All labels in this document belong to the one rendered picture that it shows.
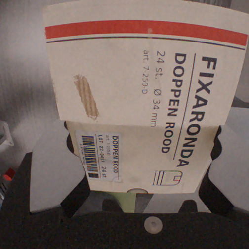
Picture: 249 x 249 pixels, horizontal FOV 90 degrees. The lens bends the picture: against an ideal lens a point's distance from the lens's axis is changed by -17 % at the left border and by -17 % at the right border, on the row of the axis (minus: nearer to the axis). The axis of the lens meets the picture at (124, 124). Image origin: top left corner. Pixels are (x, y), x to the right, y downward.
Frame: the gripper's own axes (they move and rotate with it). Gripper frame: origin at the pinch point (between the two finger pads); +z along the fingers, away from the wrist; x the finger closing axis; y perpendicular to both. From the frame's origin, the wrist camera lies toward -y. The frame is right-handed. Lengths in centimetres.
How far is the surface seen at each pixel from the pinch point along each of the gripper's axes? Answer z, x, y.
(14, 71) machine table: 17.4, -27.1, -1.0
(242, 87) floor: 100, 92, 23
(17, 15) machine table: 17.5, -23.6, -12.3
